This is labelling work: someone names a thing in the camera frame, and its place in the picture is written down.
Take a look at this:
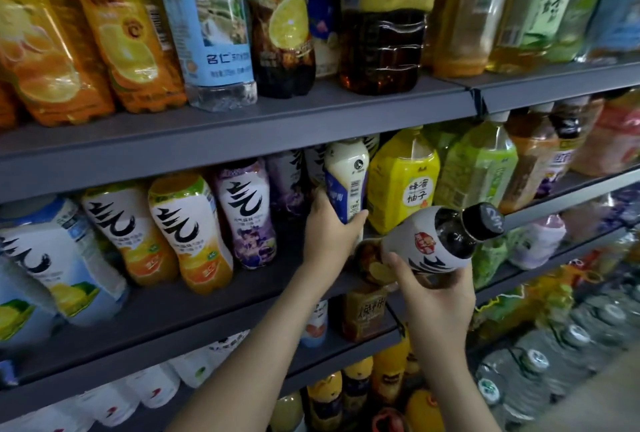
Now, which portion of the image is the person's left hand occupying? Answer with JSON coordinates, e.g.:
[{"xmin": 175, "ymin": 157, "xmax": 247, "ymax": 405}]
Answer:
[{"xmin": 303, "ymin": 187, "xmax": 370, "ymax": 281}]

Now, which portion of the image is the person's right hand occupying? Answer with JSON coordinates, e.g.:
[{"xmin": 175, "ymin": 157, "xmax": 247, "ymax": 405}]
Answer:
[{"xmin": 381, "ymin": 252, "xmax": 477, "ymax": 353}]

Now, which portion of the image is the dark soda bottle black cap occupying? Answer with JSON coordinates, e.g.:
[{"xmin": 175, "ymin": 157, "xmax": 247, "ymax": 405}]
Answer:
[{"xmin": 355, "ymin": 202, "xmax": 506, "ymax": 290}]

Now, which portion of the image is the white and blue milk bottle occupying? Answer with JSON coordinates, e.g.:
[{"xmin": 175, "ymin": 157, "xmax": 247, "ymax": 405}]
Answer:
[{"xmin": 324, "ymin": 137, "xmax": 371, "ymax": 243}]

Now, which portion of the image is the person's right forearm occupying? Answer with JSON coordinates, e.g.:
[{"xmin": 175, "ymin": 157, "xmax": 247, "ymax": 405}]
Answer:
[{"xmin": 415, "ymin": 344, "xmax": 502, "ymax": 432}]

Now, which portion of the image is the person's left forearm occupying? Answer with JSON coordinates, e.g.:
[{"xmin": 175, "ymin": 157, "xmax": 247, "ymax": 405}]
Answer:
[{"xmin": 167, "ymin": 259, "xmax": 347, "ymax": 432}]

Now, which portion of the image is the brown label drink bottle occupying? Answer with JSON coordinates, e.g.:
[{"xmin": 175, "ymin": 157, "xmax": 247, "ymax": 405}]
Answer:
[{"xmin": 342, "ymin": 286, "xmax": 392, "ymax": 343}]

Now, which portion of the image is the yellow pomelo drink bottle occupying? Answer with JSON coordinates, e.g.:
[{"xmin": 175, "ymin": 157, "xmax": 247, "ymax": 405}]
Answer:
[{"xmin": 366, "ymin": 127, "xmax": 442, "ymax": 236}]

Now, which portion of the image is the white grape soda bottle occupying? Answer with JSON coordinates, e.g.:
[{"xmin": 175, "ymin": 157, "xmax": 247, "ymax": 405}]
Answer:
[
  {"xmin": 210, "ymin": 159, "xmax": 278, "ymax": 270},
  {"xmin": 265, "ymin": 149, "xmax": 309, "ymax": 218}
]

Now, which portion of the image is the small green label bottle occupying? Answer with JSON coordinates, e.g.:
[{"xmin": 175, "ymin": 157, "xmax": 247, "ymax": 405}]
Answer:
[{"xmin": 472, "ymin": 237, "xmax": 510, "ymax": 290}]

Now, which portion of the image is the white peach drink bottle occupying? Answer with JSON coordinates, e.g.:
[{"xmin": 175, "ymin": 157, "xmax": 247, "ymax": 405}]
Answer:
[{"xmin": 300, "ymin": 299, "xmax": 329, "ymax": 348}]

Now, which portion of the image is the yellow cap juice bottle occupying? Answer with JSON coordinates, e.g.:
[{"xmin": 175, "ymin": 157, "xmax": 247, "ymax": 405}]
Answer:
[
  {"xmin": 306, "ymin": 372, "xmax": 344, "ymax": 432},
  {"xmin": 372, "ymin": 337, "xmax": 412, "ymax": 407},
  {"xmin": 342, "ymin": 357, "xmax": 374, "ymax": 415}
]

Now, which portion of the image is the green drink bottle white cap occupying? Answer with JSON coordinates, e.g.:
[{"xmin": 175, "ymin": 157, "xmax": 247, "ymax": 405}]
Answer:
[{"xmin": 434, "ymin": 112, "xmax": 519, "ymax": 213}]

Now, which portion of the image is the white and pink bottle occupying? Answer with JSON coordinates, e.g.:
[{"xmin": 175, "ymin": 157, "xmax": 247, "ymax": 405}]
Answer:
[{"xmin": 508, "ymin": 214, "xmax": 567, "ymax": 271}]

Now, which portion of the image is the yellow round drink bottle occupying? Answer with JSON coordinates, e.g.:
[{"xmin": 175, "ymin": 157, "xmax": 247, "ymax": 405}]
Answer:
[{"xmin": 404, "ymin": 389, "xmax": 447, "ymax": 432}]

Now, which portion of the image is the white orange soda bottle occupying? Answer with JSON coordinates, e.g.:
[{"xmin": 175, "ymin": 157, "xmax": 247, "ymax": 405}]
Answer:
[
  {"xmin": 80, "ymin": 182, "xmax": 180, "ymax": 287},
  {"xmin": 147, "ymin": 172, "xmax": 234, "ymax": 296}
]

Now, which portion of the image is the brown tea bottle white cap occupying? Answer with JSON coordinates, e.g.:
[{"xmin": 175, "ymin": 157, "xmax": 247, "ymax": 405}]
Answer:
[{"xmin": 499, "ymin": 103, "xmax": 562, "ymax": 216}]

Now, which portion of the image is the pale yellow drink bottle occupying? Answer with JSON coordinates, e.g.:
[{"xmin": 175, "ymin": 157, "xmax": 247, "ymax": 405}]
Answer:
[{"xmin": 269, "ymin": 392, "xmax": 307, "ymax": 432}]

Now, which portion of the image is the group of clear water bottles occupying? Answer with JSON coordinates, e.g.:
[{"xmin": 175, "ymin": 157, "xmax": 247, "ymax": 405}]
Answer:
[{"xmin": 474, "ymin": 282, "xmax": 640, "ymax": 432}]

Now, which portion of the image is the short grey shelf board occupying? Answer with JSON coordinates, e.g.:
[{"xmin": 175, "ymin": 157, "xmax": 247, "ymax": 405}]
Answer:
[
  {"xmin": 500, "ymin": 166, "xmax": 640, "ymax": 232},
  {"xmin": 450, "ymin": 59, "xmax": 640, "ymax": 116}
]

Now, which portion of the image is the dark tea bottle yellow label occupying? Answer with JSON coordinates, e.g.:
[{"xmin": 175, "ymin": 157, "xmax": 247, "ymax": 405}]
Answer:
[{"xmin": 340, "ymin": 0, "xmax": 444, "ymax": 96}]

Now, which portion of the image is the dark plum drink bottle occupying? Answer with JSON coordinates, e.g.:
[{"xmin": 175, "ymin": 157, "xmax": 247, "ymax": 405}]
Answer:
[{"xmin": 534, "ymin": 96, "xmax": 605, "ymax": 199}]

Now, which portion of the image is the large dark lemon soda bottle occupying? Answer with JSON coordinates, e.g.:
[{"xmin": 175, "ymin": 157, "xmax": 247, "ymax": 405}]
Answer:
[{"xmin": 239, "ymin": 0, "xmax": 317, "ymax": 99}]

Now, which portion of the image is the amber tea bottle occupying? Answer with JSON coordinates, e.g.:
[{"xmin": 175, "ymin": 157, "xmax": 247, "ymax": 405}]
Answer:
[{"xmin": 431, "ymin": 0, "xmax": 522, "ymax": 79}]

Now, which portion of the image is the red label drink bottle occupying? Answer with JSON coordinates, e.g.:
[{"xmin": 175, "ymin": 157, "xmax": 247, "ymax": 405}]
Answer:
[{"xmin": 569, "ymin": 89, "xmax": 640, "ymax": 178}]

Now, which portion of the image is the clear water bottle blue label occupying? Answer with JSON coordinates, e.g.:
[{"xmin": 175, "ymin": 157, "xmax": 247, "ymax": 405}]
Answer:
[{"xmin": 145, "ymin": 0, "xmax": 259, "ymax": 113}]

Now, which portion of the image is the green tea bottle green label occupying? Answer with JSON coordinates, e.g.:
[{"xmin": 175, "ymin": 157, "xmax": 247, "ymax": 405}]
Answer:
[{"xmin": 486, "ymin": 0, "xmax": 592, "ymax": 74}]

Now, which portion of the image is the row of white bottles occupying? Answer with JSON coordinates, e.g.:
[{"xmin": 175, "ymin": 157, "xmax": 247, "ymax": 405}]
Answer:
[{"xmin": 0, "ymin": 330, "xmax": 251, "ymax": 432}]

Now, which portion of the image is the white lemon soda bottle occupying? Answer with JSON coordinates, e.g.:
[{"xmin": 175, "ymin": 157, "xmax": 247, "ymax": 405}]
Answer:
[
  {"xmin": 0, "ymin": 257, "xmax": 58, "ymax": 347},
  {"xmin": 0, "ymin": 195, "xmax": 130, "ymax": 327}
]

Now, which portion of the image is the large orange juice bottle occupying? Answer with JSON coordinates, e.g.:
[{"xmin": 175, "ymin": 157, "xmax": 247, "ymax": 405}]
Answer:
[
  {"xmin": 50, "ymin": 0, "xmax": 188, "ymax": 114},
  {"xmin": 0, "ymin": 0, "xmax": 117, "ymax": 128}
]

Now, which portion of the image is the pale green drink bottle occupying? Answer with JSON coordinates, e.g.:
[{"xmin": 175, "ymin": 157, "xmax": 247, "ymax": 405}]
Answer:
[{"xmin": 547, "ymin": 0, "xmax": 626, "ymax": 64}]

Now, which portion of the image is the light blue drink bottle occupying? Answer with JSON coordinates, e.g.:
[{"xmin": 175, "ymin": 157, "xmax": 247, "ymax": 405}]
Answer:
[{"xmin": 580, "ymin": 0, "xmax": 640, "ymax": 66}]

